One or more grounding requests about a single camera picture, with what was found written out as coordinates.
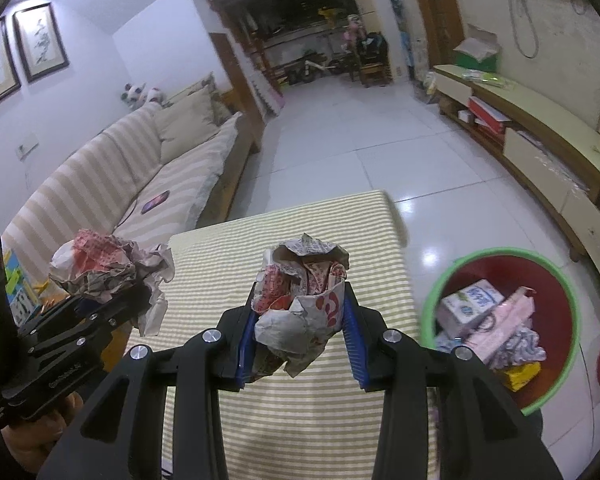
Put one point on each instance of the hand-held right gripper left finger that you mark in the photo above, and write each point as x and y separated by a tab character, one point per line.
244	360

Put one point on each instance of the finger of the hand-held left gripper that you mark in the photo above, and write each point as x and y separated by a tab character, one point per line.
80	312
95	337

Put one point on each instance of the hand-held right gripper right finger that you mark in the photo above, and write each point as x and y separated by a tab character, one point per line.
355	355

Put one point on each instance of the red patterned paper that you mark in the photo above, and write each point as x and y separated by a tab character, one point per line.
100	260

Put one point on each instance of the grey red-print paper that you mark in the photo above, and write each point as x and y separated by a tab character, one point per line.
305	320

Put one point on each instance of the blue silver foil wrapper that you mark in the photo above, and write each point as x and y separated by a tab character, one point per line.
447	344

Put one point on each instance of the white carton box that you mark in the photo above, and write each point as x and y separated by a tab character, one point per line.
470	305

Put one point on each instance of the pale pink printed paper bag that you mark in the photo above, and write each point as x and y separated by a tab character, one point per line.
505	320

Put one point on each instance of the grey patterned wrapper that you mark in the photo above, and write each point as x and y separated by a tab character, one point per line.
522	347

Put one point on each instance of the yellow snack packet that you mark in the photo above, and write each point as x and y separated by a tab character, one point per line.
522	376

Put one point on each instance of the person's left hand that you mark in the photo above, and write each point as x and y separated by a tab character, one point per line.
35	440

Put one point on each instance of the yellow wooden stool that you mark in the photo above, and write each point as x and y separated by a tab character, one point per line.
114	355

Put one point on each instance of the colourful toy package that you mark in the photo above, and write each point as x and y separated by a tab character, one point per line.
17	285

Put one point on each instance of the green checked tablecloth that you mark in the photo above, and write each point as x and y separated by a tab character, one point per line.
305	420

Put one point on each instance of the black remote control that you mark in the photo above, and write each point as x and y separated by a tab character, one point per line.
155	201

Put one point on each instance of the striped beige sofa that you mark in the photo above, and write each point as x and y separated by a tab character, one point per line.
130	175

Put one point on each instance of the plain beige cushion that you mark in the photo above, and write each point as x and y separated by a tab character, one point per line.
185	125

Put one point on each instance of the white black plush toy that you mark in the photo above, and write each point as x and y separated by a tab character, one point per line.
132	94

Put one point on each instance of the dotted beige cushion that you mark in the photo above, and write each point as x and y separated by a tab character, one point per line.
221	110

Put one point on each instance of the white fence panel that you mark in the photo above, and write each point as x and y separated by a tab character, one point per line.
272	100

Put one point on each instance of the red flat box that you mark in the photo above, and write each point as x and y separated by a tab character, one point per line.
485	110

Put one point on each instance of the wooden chair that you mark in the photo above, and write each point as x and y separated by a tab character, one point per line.
372	72

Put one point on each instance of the children's balance bike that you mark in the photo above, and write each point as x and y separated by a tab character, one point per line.
310	67

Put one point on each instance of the patterned panel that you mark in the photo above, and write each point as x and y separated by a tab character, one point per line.
415	60

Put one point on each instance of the green yellow packet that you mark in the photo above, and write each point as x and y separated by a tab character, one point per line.
485	77

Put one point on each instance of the black backpack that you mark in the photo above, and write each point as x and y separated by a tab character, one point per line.
375	45

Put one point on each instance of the green box with white paper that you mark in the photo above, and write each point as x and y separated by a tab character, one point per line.
472	62

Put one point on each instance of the long beige television cabinet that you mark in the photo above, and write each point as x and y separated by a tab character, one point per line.
555	110

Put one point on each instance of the pink plush toy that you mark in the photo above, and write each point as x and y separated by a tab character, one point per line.
352	35

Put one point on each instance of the yellow toy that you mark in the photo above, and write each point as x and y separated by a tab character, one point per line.
328	14

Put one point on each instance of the cluttered storage shelf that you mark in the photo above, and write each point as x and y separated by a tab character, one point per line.
280	15

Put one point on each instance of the white wall outlet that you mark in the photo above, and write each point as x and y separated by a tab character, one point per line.
27	145

